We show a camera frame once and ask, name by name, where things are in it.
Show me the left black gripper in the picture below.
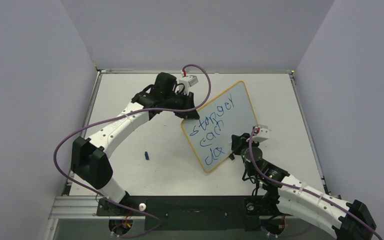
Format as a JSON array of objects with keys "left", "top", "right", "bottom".
[{"left": 163, "top": 90, "right": 199, "bottom": 120}]

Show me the yellow framed whiteboard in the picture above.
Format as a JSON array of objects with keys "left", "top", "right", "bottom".
[{"left": 181, "top": 81, "right": 258, "bottom": 173}]

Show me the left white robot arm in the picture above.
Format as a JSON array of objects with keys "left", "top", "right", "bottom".
[{"left": 71, "top": 72, "right": 200, "bottom": 215}]

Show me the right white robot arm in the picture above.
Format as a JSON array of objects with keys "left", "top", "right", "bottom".
[{"left": 231, "top": 133, "right": 378, "bottom": 240}]

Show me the left black whiteboard clip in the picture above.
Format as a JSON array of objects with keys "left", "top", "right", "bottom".
[{"left": 229, "top": 153, "right": 235, "bottom": 161}]

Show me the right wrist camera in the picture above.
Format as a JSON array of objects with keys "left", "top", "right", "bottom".
[{"left": 252, "top": 124, "right": 270, "bottom": 143}]

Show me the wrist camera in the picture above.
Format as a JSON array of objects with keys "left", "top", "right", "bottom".
[
  {"left": 177, "top": 75, "right": 198, "bottom": 95},
  {"left": 252, "top": 124, "right": 270, "bottom": 143}
]

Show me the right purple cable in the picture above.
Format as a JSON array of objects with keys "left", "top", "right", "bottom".
[{"left": 248, "top": 128, "right": 383, "bottom": 240}]

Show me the purple cable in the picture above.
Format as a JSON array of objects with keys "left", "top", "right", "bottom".
[
  {"left": 53, "top": 64, "right": 212, "bottom": 239},
  {"left": 248, "top": 128, "right": 383, "bottom": 240}
]

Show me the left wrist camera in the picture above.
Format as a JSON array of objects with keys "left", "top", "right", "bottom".
[{"left": 177, "top": 75, "right": 198, "bottom": 95}]

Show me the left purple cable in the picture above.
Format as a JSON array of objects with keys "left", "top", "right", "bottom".
[{"left": 53, "top": 64, "right": 212, "bottom": 239}]

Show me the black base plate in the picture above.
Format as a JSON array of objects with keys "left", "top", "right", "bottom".
[{"left": 96, "top": 195, "right": 286, "bottom": 234}]

